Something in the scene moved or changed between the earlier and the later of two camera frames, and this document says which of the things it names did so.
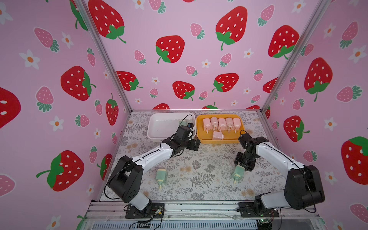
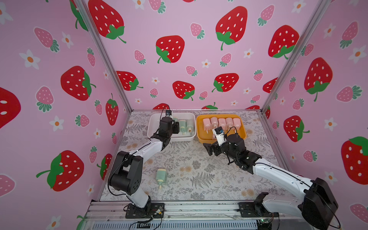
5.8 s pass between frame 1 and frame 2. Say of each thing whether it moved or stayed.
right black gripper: moved
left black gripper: moved
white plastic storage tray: stayed
